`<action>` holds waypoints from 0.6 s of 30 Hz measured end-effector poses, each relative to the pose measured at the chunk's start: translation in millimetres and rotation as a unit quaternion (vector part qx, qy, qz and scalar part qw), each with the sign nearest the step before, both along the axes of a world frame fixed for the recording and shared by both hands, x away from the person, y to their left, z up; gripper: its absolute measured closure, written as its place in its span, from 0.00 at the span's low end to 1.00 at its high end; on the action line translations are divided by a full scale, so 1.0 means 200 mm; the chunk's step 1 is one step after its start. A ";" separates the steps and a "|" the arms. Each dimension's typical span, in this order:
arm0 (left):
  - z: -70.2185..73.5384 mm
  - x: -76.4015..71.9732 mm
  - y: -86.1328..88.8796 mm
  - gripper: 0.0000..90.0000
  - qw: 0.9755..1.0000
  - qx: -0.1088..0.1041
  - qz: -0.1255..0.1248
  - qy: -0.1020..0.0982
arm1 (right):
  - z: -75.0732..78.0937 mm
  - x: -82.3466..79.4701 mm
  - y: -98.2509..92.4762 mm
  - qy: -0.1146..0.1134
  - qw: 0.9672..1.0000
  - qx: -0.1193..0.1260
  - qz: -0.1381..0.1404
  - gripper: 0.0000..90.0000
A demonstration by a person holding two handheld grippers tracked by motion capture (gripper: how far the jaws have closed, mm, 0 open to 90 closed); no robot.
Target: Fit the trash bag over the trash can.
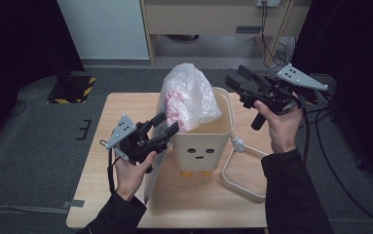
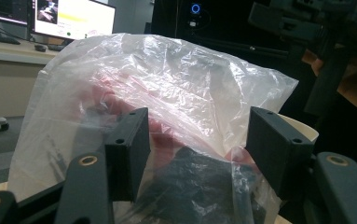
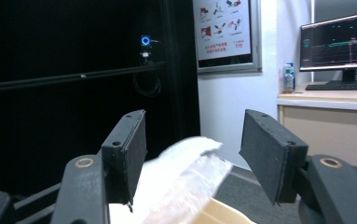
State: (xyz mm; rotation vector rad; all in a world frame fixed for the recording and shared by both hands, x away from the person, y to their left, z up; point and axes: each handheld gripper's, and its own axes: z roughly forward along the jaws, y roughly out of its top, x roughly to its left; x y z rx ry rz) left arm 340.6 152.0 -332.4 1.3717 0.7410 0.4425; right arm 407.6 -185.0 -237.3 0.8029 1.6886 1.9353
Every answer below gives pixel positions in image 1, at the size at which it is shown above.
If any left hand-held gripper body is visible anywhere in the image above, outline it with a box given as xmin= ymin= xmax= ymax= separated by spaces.
xmin=105 ymin=113 xmax=168 ymax=174

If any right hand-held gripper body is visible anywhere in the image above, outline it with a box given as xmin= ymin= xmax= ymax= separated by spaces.
xmin=239 ymin=62 xmax=328 ymax=131

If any cream bin with face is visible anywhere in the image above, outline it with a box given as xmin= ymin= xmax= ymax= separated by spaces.
xmin=170 ymin=87 xmax=236 ymax=178

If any clear plastic bag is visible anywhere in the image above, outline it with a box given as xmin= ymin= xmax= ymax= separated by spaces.
xmin=143 ymin=62 xmax=223 ymax=206

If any person's left hand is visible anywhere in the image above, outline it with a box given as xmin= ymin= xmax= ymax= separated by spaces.
xmin=114 ymin=147 xmax=159 ymax=203

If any person's right hand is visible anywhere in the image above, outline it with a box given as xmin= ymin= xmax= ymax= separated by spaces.
xmin=253 ymin=92 xmax=305 ymax=154

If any grey desk label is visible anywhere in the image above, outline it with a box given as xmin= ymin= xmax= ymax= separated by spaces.
xmin=235 ymin=25 xmax=262 ymax=34

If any white power strip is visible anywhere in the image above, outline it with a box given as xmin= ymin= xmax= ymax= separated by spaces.
xmin=256 ymin=0 xmax=280 ymax=8

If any grey tape strip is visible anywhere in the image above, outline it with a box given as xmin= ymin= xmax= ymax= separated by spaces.
xmin=61 ymin=199 xmax=85 ymax=209

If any black curtain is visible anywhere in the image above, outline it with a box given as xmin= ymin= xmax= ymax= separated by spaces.
xmin=289 ymin=0 xmax=373 ymax=189
xmin=0 ymin=0 xmax=85 ymax=154

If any black stand foot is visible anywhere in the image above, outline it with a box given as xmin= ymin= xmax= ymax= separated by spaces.
xmin=354 ymin=157 xmax=368 ymax=171

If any left hand-held gripper cable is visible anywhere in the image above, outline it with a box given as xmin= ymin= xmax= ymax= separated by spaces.
xmin=99 ymin=139 xmax=124 ymax=194

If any hand-held gripper cable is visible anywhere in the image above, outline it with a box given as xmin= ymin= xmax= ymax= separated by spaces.
xmin=299 ymin=94 xmax=312 ymax=164
xmin=99 ymin=139 xmax=124 ymax=194

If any tangle of cables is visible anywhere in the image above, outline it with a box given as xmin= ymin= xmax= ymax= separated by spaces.
xmin=273 ymin=37 xmax=296 ymax=67

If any right hand-held gripper cable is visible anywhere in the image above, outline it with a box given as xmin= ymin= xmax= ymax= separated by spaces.
xmin=299 ymin=94 xmax=312 ymax=164

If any black power cable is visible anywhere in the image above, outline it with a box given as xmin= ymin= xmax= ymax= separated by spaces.
xmin=260 ymin=1 xmax=282 ymax=70

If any long black floor cable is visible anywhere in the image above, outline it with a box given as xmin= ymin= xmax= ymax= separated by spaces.
xmin=315 ymin=108 xmax=373 ymax=230

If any thin black floor cable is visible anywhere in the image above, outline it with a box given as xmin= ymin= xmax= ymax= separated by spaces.
xmin=10 ymin=99 xmax=28 ymax=118

